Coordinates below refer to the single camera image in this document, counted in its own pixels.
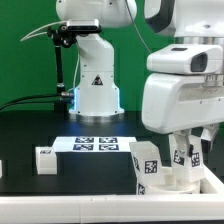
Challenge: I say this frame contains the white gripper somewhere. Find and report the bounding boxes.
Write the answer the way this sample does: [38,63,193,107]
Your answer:
[142,44,224,158]

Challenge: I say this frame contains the white round stool seat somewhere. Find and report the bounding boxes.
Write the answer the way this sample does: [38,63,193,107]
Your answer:
[136,167,200,195]

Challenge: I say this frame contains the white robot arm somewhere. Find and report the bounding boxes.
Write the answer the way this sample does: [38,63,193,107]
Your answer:
[56,0,224,156]

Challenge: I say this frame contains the white L-shaped fence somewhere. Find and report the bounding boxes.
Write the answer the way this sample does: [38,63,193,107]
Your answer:
[0,170,224,224]

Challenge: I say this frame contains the white fiducial marker sheet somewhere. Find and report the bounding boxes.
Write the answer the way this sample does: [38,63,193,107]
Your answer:
[52,136,136,153]

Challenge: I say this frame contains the white block at left edge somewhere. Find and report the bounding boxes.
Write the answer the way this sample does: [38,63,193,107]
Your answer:
[0,160,3,179]

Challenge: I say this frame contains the black cable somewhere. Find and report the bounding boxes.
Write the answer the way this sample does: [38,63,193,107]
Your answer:
[0,94,74,112]

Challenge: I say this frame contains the black camera on stand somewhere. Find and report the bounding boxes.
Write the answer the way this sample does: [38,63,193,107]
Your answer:
[66,19,101,33]

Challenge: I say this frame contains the black camera stand pole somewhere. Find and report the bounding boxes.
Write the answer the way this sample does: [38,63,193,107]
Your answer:
[47,25,77,113]

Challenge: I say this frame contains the white cable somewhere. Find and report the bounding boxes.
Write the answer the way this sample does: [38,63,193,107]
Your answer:
[20,20,68,43]

